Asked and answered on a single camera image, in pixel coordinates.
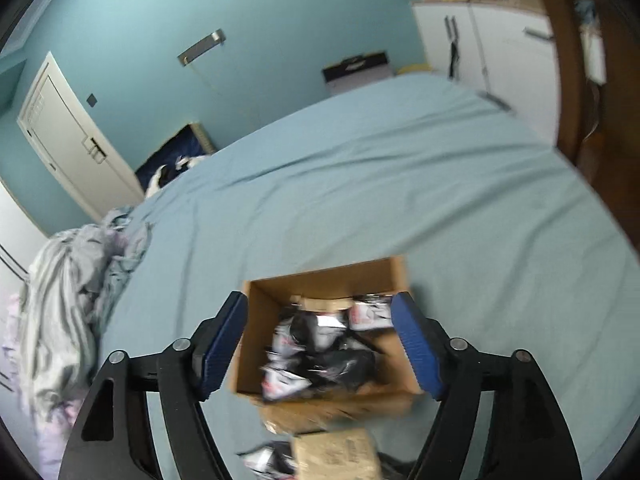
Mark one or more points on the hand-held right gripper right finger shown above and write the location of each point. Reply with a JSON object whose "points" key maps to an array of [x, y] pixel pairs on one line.
{"points": [[415, 345]]}

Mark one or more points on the grey wall switch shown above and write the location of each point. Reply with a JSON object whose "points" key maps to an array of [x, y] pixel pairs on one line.
{"points": [[92, 100]]}

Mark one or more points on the white cabinet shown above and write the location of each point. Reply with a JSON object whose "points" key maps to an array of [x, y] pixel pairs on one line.
{"points": [[505, 60]]}

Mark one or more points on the dark blue pillow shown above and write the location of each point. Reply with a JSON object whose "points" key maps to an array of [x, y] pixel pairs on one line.
{"points": [[185, 140]]}

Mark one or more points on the metal wall bracket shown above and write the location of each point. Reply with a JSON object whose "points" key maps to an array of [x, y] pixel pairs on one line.
{"points": [[200, 49]]}

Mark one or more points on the pile of black white packets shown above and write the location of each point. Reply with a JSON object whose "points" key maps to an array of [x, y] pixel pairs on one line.
{"points": [[320, 360]]}

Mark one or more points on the small cardboard piece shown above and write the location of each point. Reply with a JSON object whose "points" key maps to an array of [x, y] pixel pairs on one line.
{"points": [[335, 455]]}

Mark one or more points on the brown cardboard box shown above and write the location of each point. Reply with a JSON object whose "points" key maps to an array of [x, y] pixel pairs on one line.
{"points": [[330, 282]]}

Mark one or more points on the small white cloth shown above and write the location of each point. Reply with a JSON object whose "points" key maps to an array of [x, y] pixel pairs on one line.
{"points": [[152, 185]]}

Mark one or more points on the yellow object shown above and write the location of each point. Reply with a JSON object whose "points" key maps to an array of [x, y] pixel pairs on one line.
{"points": [[412, 69]]}

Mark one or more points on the black bag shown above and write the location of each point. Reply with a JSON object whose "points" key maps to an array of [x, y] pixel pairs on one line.
{"points": [[355, 67]]}

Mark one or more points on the grey crumpled blanket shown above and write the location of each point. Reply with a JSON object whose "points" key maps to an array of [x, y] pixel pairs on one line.
{"points": [[60, 300]]}

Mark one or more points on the white wardrobe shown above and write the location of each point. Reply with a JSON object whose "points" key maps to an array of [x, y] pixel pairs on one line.
{"points": [[10, 240]]}

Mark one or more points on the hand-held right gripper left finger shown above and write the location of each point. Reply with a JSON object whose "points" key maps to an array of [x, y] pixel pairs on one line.
{"points": [[225, 345]]}

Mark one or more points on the pink cloth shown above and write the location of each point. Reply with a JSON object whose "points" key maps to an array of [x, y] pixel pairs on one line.
{"points": [[50, 445]]}

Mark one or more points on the brown wooden chair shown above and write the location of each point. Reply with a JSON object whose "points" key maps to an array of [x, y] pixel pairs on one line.
{"points": [[565, 85]]}

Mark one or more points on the white door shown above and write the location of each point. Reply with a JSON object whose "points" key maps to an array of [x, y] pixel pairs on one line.
{"points": [[65, 145]]}

